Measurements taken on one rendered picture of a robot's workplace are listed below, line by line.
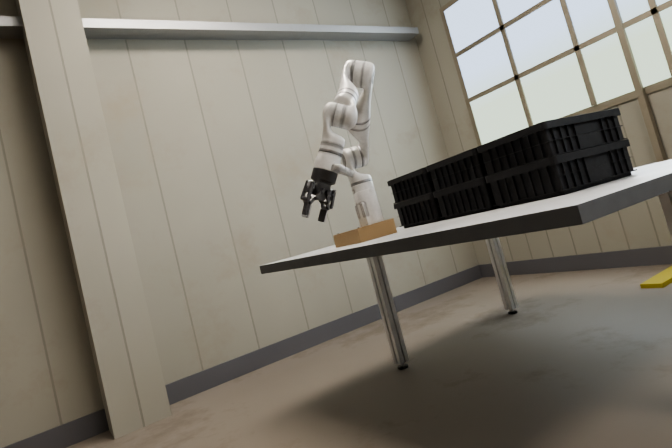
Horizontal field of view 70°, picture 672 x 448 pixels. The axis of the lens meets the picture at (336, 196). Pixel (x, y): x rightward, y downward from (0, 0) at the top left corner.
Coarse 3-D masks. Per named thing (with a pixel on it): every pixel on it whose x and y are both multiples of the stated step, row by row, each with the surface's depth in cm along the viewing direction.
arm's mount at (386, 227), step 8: (376, 224) 191; (384, 224) 193; (392, 224) 195; (344, 232) 194; (352, 232) 189; (360, 232) 186; (368, 232) 188; (376, 232) 190; (384, 232) 192; (392, 232) 195; (336, 240) 200; (344, 240) 195; (352, 240) 190; (360, 240) 186; (368, 240) 188
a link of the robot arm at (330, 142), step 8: (328, 104) 141; (336, 104) 141; (328, 112) 139; (328, 120) 140; (328, 128) 139; (328, 136) 139; (336, 136) 139; (320, 144) 141; (328, 144) 139; (336, 144) 139; (344, 144) 142; (336, 152) 139
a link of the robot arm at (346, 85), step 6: (348, 60) 166; (354, 60) 165; (348, 66) 163; (342, 72) 161; (348, 72) 162; (342, 78) 157; (348, 78) 158; (342, 84) 154; (348, 84) 152; (342, 90) 149; (348, 90) 149; (354, 90) 151; (354, 96) 148
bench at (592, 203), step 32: (576, 192) 141; (608, 192) 105; (640, 192) 107; (448, 224) 149; (480, 224) 114; (512, 224) 106; (544, 224) 100; (576, 224) 94; (320, 256) 178; (352, 256) 161; (384, 288) 248; (512, 288) 298; (384, 320) 249
